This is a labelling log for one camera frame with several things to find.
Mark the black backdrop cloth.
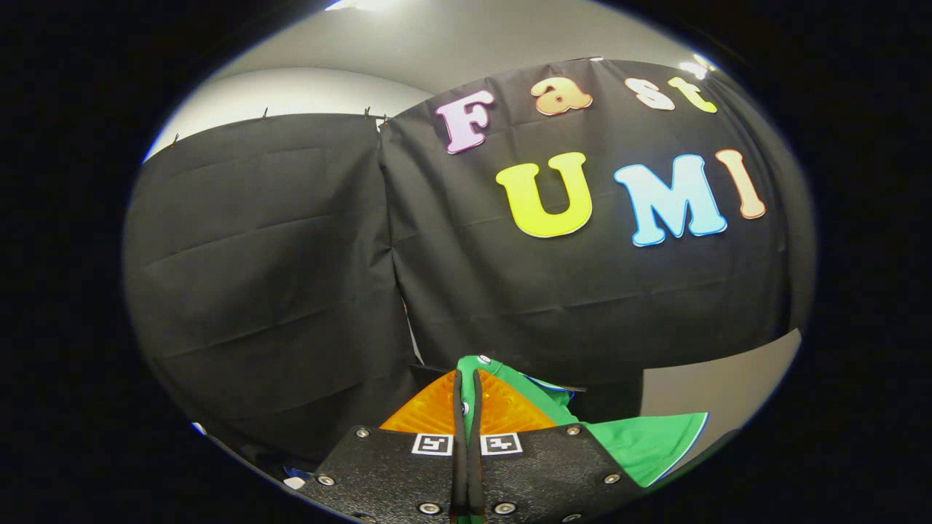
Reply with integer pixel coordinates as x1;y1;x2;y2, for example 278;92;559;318
122;58;816;474

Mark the green polo shirt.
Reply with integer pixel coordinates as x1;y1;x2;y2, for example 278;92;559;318
455;354;709;488

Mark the dark glass washing machine lid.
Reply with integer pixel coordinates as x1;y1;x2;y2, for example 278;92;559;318
411;362;643;424

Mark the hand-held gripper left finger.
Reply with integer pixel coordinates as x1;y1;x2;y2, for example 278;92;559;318
297;370;467;524

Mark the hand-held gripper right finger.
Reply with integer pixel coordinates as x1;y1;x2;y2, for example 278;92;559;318
470;370;646;524

